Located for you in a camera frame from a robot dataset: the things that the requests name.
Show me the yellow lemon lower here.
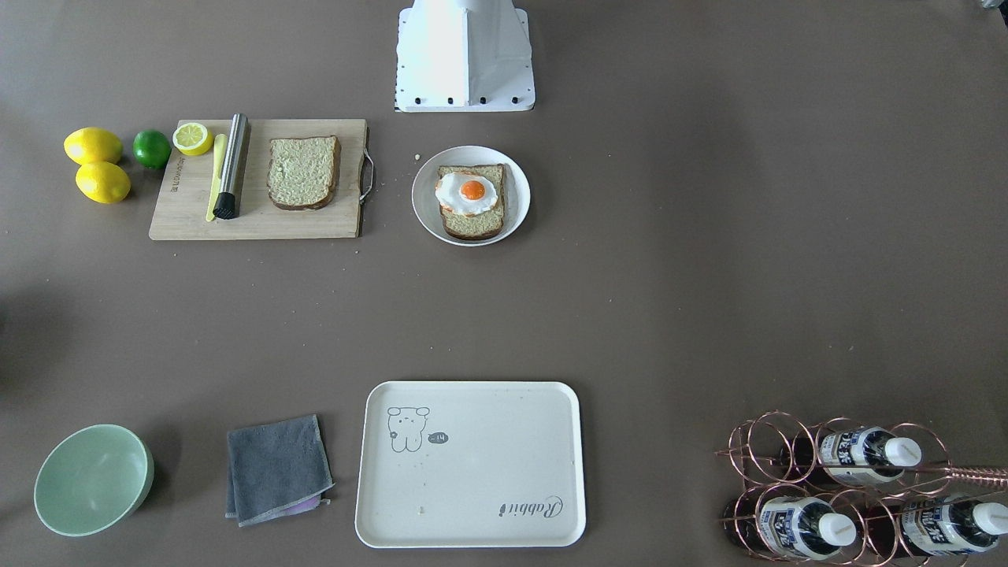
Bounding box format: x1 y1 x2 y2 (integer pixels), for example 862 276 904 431
75 161 131 204

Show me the yellow plastic knife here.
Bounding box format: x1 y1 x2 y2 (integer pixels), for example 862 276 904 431
205 134 228 222

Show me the yellow lemon upper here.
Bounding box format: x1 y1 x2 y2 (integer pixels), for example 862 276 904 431
62 127 124 165

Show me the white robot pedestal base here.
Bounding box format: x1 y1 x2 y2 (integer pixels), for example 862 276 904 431
394 1 536 113

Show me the cream rabbit tray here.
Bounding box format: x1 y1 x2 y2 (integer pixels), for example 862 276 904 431
355 380 587 549

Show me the steel muddler black tip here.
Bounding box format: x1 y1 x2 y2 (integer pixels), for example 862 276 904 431
213 113 249 220

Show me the green lime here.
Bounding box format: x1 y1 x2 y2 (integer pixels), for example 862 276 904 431
132 129 173 169

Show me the bread slice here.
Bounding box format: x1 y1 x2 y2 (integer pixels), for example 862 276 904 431
436 164 506 241
267 135 341 211

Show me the wooden cutting board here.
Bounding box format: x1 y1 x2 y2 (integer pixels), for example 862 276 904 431
149 118 373 241

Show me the green ceramic bowl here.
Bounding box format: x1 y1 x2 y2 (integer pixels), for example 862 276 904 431
33 424 154 537

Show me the bread slice under egg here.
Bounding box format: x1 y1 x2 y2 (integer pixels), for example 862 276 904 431
436 164 506 241

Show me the tea bottle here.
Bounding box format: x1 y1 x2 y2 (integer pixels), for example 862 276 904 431
863 496 1007 558
721 495 859 561
774 426 923 491

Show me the copper wire bottle rack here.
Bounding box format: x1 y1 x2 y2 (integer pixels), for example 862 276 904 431
721 410 1006 566

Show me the yellow lemon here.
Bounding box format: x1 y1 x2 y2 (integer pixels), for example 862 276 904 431
62 127 124 165
75 161 131 204

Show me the white round plate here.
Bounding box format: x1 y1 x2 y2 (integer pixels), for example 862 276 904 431
413 145 532 246

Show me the fried egg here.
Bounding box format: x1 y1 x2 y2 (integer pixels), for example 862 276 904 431
435 172 500 217

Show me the tea bottle upper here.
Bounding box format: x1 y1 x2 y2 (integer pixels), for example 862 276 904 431
774 426 923 491

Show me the half cut lemon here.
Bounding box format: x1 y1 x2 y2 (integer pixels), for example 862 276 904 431
172 121 215 157

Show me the grey folded cloth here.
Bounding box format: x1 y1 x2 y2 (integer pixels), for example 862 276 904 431
224 415 335 527

